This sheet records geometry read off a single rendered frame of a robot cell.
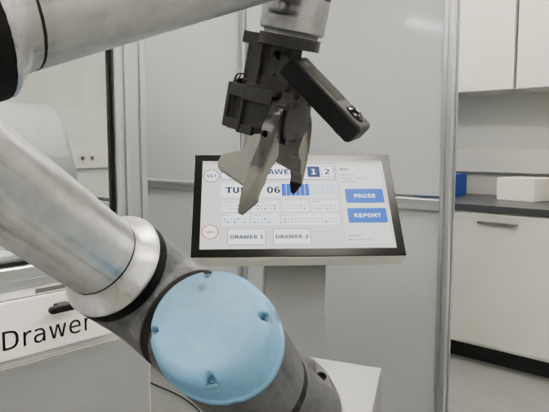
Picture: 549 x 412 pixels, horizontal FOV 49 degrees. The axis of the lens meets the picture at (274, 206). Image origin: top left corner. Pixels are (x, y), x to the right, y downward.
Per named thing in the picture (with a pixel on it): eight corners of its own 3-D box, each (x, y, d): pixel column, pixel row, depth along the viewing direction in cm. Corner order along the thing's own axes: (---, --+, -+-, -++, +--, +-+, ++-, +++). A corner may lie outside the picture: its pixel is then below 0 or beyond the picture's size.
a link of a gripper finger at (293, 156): (272, 168, 83) (265, 118, 76) (310, 180, 81) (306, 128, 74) (261, 184, 81) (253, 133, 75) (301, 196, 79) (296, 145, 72)
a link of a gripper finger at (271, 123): (255, 176, 69) (284, 114, 71) (268, 181, 68) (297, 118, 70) (243, 157, 64) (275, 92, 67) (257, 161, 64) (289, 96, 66)
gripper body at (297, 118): (248, 127, 77) (265, 31, 73) (310, 143, 74) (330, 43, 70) (219, 131, 70) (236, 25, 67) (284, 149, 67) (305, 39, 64)
